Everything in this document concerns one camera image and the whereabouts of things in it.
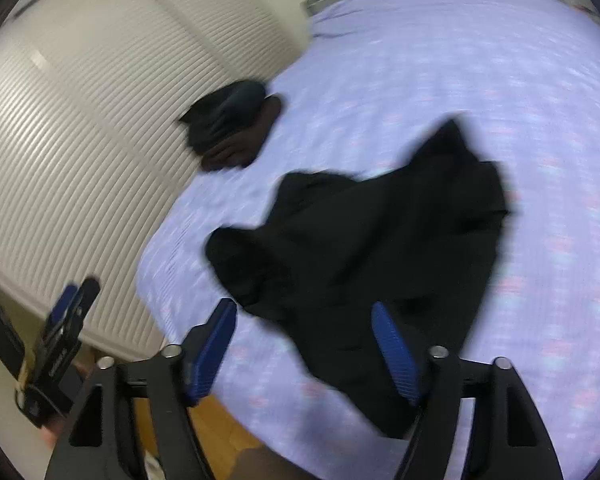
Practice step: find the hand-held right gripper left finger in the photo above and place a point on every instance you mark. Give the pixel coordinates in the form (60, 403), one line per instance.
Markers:
(210, 355)

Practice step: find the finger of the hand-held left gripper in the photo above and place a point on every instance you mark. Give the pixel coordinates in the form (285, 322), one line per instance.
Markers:
(62, 305)
(85, 300)

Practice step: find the wide louvred wardrobe door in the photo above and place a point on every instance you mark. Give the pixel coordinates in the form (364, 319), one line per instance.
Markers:
(90, 160)

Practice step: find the black pants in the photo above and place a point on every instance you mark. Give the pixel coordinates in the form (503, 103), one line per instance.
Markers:
(380, 260)

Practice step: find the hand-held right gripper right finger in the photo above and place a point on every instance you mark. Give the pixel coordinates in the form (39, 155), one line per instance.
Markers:
(397, 355)

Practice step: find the pile of dark clothes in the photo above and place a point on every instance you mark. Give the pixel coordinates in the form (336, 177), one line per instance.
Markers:
(230, 120)

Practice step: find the bed with purple patterned sheet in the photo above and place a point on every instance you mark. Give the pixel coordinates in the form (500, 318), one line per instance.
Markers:
(455, 85)

